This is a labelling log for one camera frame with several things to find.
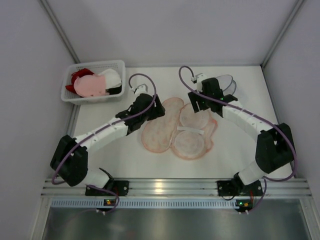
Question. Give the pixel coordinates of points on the white slotted cable duct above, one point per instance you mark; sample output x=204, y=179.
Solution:
x=139, y=203

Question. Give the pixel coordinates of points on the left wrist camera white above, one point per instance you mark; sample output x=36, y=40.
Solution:
x=140, y=89

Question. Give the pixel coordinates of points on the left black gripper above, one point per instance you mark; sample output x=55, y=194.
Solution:
x=153, y=110

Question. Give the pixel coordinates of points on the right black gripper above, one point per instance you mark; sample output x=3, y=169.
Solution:
x=198, y=100

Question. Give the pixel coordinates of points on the pink bra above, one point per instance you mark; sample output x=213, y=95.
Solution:
x=90, y=86

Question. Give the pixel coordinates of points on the aluminium mounting rail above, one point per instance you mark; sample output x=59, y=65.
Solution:
x=174, y=188

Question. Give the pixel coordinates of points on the pink floral mesh laundry bag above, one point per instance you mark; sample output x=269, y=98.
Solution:
x=187, y=134

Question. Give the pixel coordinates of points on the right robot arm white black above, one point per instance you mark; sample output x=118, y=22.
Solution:
x=274, y=143

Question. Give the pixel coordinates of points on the white bra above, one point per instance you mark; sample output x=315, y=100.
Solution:
x=112, y=78

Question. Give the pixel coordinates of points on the white blue-rimmed mesh laundry bag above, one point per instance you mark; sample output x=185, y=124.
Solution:
x=227, y=84

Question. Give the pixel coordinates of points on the black garment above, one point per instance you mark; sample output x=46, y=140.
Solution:
x=113, y=91

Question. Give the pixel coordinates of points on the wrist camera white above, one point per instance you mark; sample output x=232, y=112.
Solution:
x=140, y=89
x=198, y=78

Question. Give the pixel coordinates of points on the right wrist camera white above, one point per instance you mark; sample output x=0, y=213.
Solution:
x=198, y=78

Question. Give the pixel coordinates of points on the white plastic basket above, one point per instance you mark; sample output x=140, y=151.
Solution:
x=74, y=71

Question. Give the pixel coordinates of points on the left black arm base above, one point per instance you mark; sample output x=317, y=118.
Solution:
x=117, y=186

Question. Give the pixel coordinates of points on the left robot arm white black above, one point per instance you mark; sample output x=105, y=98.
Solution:
x=70, y=160

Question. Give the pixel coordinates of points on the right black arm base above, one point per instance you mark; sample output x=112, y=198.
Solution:
x=235, y=188

